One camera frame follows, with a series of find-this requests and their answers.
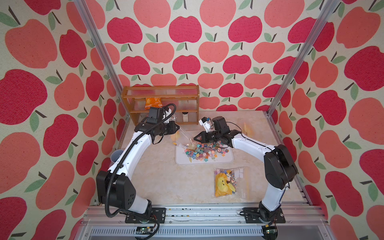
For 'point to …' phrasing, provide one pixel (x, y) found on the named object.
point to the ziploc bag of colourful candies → (247, 130)
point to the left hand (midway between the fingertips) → (178, 128)
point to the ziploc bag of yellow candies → (230, 181)
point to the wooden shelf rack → (137, 100)
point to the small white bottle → (185, 116)
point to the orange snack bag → (153, 102)
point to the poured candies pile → (206, 151)
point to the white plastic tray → (181, 158)
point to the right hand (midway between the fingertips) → (195, 141)
